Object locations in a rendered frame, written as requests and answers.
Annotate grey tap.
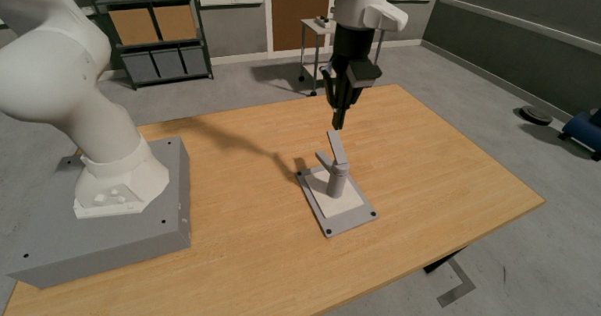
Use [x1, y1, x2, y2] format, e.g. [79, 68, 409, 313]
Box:
[304, 130, 364, 218]

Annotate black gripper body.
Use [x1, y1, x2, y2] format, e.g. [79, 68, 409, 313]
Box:
[329, 23, 375, 78]

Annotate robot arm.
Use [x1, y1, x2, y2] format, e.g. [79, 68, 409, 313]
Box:
[0, 0, 408, 219]

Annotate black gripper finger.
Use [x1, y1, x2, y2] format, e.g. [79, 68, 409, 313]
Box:
[319, 61, 348, 130]
[339, 78, 363, 130]

